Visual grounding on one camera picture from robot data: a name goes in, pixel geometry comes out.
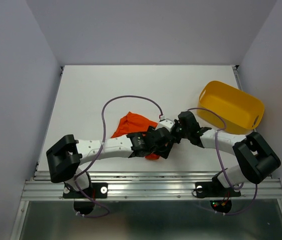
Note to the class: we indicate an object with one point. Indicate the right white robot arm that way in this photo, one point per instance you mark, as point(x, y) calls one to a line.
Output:
point(256, 160)

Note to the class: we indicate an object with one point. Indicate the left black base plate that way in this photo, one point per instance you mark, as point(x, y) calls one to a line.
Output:
point(97, 190)

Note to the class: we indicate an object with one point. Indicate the orange t shirt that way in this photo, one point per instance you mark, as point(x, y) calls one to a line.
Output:
point(133, 123)

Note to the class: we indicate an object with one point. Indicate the yellow plastic basket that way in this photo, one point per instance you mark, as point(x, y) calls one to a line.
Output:
point(220, 103)

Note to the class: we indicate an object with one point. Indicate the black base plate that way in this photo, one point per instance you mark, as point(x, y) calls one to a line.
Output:
point(97, 190)
point(206, 191)

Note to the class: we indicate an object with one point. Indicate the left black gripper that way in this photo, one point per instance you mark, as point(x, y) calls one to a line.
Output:
point(163, 151)

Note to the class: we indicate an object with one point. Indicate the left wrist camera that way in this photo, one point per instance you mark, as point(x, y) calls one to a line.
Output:
point(165, 123)

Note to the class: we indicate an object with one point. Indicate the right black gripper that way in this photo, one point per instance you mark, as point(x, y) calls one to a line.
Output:
point(176, 123)

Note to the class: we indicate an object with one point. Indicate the aluminium rail frame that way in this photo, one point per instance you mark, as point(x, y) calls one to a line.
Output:
point(148, 200)

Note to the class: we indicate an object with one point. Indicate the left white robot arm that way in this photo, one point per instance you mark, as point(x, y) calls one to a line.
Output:
point(67, 155)

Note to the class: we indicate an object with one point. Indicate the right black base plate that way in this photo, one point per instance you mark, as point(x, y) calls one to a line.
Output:
point(206, 191)

